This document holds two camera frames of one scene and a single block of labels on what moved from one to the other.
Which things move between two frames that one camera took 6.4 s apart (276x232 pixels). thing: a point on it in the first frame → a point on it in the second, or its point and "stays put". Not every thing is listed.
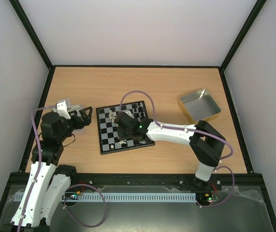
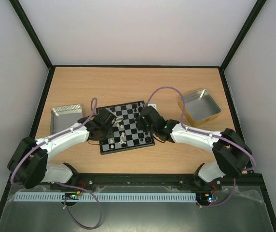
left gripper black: [87, 121] → [100, 138]
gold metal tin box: [199, 105] stays put
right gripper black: [124, 133] → [143, 118]
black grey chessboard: [107, 131] stays put
